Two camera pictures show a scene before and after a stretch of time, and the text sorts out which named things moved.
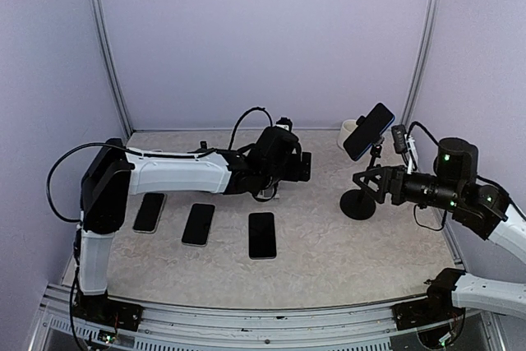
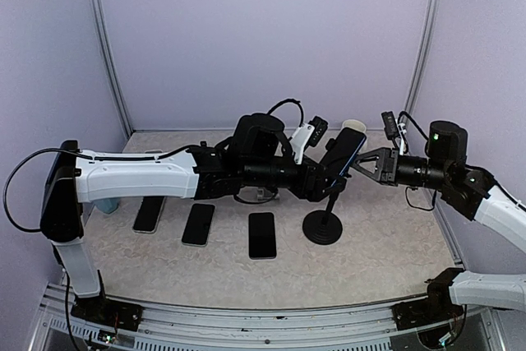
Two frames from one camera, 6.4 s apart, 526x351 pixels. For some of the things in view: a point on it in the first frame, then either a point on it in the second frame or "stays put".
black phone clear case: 149,214 stays put
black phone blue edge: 368,131 to 342,152
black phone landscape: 261,236 stays put
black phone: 197,229 stays put
